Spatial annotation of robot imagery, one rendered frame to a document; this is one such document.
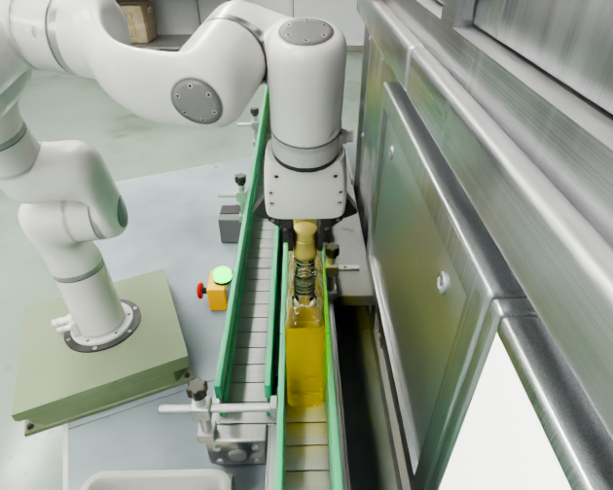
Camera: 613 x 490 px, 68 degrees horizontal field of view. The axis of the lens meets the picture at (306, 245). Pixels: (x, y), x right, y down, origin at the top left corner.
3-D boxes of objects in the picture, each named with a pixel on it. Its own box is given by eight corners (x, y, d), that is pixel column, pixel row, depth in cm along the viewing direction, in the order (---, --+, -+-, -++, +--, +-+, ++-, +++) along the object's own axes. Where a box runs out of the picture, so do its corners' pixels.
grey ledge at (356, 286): (371, 327, 100) (376, 289, 93) (332, 327, 100) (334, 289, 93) (339, 146, 176) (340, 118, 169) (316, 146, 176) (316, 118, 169)
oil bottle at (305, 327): (322, 406, 73) (325, 313, 60) (287, 407, 73) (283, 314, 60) (320, 378, 78) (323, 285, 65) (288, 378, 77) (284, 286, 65)
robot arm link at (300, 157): (350, 105, 51) (348, 125, 53) (271, 105, 51) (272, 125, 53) (356, 148, 46) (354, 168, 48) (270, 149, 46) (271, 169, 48)
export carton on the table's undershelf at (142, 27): (95, 43, 533) (86, 5, 509) (112, 34, 569) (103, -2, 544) (148, 44, 530) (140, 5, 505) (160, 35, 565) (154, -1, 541)
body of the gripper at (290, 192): (348, 119, 52) (342, 188, 61) (261, 120, 52) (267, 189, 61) (354, 162, 48) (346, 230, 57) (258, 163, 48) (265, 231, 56)
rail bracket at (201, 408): (278, 443, 68) (275, 393, 60) (166, 445, 67) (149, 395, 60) (279, 425, 70) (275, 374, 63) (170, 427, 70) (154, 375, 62)
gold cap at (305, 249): (317, 261, 63) (318, 235, 61) (292, 261, 63) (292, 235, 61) (316, 245, 66) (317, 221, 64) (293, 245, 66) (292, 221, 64)
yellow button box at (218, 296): (238, 312, 108) (235, 289, 104) (207, 312, 108) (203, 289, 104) (241, 292, 114) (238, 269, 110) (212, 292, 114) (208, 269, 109)
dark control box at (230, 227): (248, 243, 130) (246, 219, 125) (221, 244, 130) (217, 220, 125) (251, 227, 137) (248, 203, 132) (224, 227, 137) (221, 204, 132)
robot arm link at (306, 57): (170, 29, 40) (213, -16, 45) (194, 128, 48) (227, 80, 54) (338, 53, 37) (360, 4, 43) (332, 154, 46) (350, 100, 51)
